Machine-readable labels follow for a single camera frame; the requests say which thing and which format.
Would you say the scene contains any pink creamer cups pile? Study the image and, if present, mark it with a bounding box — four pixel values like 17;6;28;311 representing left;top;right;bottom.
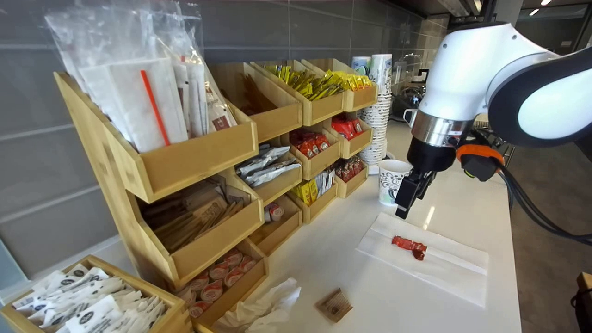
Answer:
178;248;259;321

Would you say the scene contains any orange ketchup sachet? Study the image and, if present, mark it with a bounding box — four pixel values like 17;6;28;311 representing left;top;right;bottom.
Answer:
390;234;429;263

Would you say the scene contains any white sugar packets pile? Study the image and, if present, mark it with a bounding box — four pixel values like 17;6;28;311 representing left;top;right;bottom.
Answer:
9;263;168;333

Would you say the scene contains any orange black wrist camera mount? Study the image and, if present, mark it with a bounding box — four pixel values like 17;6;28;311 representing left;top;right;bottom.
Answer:
455;143;507;184

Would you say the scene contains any brown paper packets pile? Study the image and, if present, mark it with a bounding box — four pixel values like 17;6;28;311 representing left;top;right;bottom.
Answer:
142;182;248;254

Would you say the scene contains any silver grey sachets pile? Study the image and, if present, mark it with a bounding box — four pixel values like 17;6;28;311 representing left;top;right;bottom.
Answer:
235;145;302;189

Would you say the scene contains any clear plastic bag of straws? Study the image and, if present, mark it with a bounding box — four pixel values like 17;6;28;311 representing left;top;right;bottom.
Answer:
43;0;240;154

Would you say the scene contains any low wooden packet box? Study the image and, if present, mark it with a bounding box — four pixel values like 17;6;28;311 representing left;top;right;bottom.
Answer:
0;254;194;333

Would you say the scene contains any wide wooden condiment rack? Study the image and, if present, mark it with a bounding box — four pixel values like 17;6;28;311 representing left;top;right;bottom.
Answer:
52;69;270;330

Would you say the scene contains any red sachets pile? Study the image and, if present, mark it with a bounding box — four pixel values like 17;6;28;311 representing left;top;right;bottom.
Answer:
329;115;366;141
335;158;364;184
290;130;331;160

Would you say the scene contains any single creamer cup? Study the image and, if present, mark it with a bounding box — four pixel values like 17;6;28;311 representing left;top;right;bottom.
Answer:
263;202;287;224

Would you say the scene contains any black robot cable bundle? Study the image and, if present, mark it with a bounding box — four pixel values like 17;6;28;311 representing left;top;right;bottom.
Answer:
498;165;592;248

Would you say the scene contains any patterned white paper cup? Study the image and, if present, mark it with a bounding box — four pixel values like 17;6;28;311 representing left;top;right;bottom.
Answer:
377;158;414;210

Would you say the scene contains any crumpled clear plastic wrapper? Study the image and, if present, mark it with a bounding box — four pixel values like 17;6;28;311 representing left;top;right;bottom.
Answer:
213;276;303;333

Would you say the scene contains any tall stack of paper cups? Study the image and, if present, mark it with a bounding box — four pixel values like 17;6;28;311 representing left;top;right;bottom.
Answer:
359;52;396;176

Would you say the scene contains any yellow tea packet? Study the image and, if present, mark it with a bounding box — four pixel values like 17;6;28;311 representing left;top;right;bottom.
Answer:
294;178;320;210

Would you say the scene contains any yellow sachets pile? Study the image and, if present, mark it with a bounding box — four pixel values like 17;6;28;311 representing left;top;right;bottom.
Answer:
265;63;342;104
324;69;374;93

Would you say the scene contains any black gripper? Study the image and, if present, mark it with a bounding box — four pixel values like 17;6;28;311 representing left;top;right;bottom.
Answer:
394;137;459;223

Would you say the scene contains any small brown paper packet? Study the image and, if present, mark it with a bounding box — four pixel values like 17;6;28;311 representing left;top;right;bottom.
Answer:
313;287;355;326

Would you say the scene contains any narrow wooden condiment rack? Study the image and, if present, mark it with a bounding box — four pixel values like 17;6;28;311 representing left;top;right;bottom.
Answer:
211;62;305;258
250;60;346;226
302;58;379;200

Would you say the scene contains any red straw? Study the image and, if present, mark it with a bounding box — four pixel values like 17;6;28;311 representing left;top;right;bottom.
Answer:
139;69;174;149

